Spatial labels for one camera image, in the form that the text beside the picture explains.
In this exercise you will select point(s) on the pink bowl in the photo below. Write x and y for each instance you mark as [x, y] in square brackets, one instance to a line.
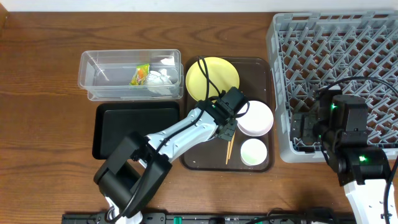
[258, 119]

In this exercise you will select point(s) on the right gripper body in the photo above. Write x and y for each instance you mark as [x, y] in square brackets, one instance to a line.
[298, 125]

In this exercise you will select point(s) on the green snack wrapper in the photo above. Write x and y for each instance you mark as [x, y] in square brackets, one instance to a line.
[142, 71]

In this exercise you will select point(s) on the wooden chopstick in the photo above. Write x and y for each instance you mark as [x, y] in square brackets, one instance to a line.
[228, 152]
[232, 143]

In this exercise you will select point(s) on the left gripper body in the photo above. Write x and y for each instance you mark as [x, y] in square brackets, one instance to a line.
[228, 130]

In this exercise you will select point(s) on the yellow plate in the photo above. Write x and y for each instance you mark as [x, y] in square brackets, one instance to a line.
[221, 72]

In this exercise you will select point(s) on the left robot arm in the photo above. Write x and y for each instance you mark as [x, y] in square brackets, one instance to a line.
[131, 175]

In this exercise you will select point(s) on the black waste tray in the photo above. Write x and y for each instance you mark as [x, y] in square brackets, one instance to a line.
[114, 121]

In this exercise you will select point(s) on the white tissue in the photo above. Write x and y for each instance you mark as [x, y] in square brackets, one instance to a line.
[158, 83]

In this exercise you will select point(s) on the clear plastic waste bin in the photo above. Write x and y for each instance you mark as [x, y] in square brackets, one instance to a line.
[106, 74]

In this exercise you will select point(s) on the small white cup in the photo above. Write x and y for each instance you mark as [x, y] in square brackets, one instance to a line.
[253, 152]

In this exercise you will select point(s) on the grey dishwasher rack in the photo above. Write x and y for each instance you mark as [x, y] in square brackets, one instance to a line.
[310, 50]

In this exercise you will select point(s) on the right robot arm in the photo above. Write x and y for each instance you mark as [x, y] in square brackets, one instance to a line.
[340, 126]

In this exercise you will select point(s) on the dark brown serving tray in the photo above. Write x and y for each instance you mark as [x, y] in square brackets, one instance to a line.
[255, 83]

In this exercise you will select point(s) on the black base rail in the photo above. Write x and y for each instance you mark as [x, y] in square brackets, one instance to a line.
[161, 218]

